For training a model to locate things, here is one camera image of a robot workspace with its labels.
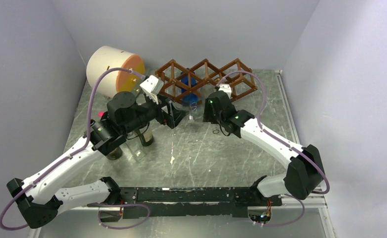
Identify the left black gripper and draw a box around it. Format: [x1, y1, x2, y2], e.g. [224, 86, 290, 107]
[122, 91, 189, 134]

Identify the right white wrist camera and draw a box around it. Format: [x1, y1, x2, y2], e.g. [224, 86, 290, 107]
[216, 84, 233, 98]

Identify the cream and orange cylinder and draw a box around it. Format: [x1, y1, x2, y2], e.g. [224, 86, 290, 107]
[86, 45, 146, 99]

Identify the brown wooden wine rack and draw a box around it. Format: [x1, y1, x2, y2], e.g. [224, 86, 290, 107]
[155, 58, 258, 105]

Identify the olive wine bottle gold label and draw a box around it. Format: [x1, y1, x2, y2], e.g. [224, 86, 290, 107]
[106, 147, 123, 161]

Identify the blue square glass bottle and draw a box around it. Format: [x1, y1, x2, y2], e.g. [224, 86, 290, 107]
[179, 68, 201, 123]

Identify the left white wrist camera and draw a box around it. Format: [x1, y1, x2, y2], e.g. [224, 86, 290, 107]
[140, 75, 164, 105]

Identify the aluminium frame rail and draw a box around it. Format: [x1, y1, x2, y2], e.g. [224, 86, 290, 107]
[29, 196, 335, 238]

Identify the small clear glass bottle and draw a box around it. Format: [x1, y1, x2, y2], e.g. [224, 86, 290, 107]
[126, 138, 147, 162]

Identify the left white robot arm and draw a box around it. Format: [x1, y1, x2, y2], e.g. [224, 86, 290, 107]
[7, 92, 178, 229]

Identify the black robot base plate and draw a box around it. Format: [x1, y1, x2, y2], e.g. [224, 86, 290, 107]
[103, 187, 282, 219]

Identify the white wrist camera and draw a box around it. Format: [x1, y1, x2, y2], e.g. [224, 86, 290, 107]
[140, 75, 164, 105]
[216, 84, 233, 98]

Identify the dark green wine bottle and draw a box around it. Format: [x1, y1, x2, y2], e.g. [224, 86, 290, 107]
[135, 128, 154, 147]

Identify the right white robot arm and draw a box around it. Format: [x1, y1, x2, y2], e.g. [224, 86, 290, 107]
[203, 91, 326, 205]

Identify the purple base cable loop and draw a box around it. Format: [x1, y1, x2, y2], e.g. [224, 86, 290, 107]
[97, 203, 151, 231]

